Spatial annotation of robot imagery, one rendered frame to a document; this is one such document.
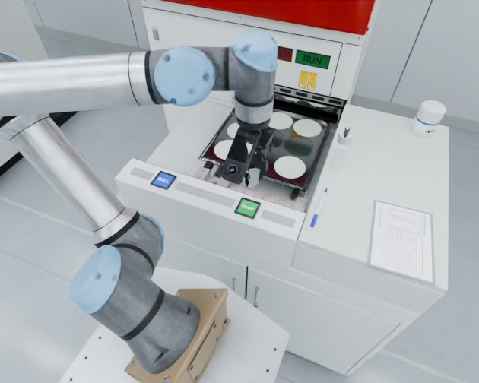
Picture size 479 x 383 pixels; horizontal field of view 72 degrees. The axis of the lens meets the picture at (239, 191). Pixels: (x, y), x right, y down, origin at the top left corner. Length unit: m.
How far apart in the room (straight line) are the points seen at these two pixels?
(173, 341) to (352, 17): 0.95
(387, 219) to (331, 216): 0.14
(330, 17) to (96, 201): 0.82
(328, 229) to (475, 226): 1.69
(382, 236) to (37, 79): 0.78
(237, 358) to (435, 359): 1.24
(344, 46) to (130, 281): 0.94
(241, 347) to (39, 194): 1.94
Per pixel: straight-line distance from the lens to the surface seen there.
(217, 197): 0.92
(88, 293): 0.65
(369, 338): 1.22
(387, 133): 1.20
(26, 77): 0.56
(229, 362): 0.87
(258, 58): 0.58
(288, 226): 0.87
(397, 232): 0.92
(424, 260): 0.91
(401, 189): 1.03
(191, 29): 1.37
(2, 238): 2.41
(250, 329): 0.89
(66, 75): 0.53
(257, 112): 0.64
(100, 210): 0.74
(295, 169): 1.08
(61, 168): 0.73
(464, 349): 2.02
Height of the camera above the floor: 1.67
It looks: 50 degrees down
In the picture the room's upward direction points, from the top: straight up
